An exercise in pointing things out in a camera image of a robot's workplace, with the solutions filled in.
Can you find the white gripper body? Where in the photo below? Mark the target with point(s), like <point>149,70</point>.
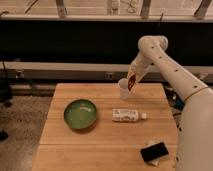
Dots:
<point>139,67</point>

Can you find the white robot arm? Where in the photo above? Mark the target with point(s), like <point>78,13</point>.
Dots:
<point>195,138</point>

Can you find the black chair base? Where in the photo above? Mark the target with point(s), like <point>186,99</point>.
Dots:
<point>5,97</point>

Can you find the white plastic bottle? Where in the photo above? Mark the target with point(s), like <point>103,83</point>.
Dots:
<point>127,115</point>

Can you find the green bowl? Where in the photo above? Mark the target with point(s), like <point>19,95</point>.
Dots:
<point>80,114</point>

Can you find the red chili pepper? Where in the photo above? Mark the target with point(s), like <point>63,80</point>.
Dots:
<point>131,82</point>

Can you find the black sponge block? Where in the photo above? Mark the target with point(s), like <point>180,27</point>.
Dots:
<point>152,153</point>

